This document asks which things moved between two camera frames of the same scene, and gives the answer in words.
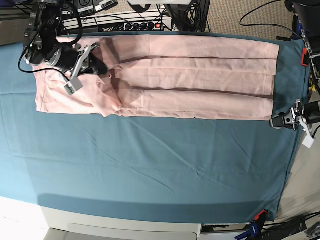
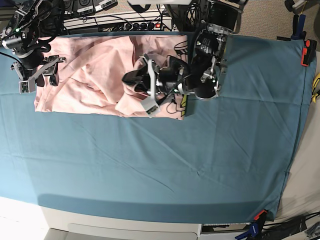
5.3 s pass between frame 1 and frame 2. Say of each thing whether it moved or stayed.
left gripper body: moved
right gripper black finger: moved
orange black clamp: stayed
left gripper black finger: moved
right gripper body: moved
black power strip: stayed
